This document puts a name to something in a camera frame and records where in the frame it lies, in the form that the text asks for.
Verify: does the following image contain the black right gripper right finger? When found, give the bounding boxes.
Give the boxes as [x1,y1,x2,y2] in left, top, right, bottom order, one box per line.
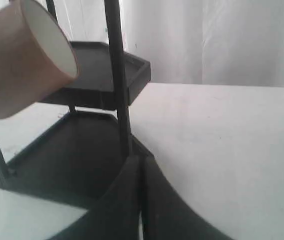
[141,156,229,240]

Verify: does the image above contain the white backdrop curtain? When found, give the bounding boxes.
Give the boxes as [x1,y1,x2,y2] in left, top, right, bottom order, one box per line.
[49,0,284,89]

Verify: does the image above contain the orange cup white inside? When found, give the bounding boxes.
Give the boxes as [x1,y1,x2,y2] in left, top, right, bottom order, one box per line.
[0,0,79,120]

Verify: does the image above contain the black two-tier shelf rack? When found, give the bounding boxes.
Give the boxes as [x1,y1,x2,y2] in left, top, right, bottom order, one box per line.
[0,0,151,209]

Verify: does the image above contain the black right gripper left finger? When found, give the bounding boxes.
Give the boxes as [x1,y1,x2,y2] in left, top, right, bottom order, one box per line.
[55,156,140,240]

